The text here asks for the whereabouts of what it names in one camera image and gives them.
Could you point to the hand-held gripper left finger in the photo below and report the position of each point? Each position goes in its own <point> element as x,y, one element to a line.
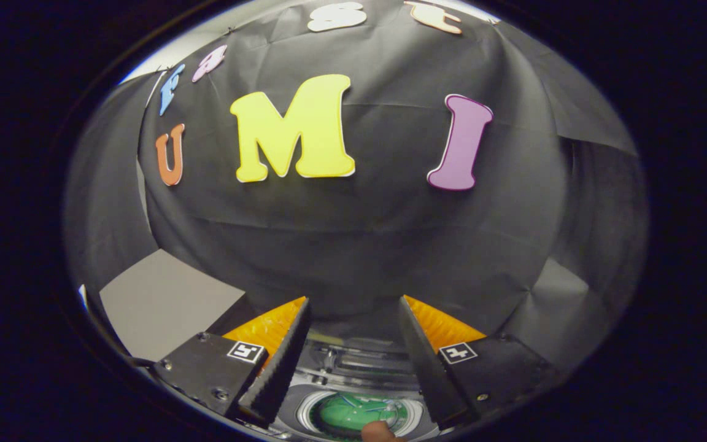
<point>283,362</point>

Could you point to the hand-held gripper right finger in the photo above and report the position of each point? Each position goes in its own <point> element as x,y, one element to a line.
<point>424,362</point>

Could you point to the grey washing machine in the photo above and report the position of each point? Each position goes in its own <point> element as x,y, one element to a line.
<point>304,408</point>

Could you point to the dark washing machine lid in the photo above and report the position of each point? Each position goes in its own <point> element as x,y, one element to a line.
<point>359,362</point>

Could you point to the green polo shirt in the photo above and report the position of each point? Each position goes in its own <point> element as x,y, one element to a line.
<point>353,414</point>

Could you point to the black backdrop cloth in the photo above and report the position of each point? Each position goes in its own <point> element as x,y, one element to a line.
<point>390,233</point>

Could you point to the grey cabinet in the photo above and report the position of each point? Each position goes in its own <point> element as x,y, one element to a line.
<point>163,301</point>

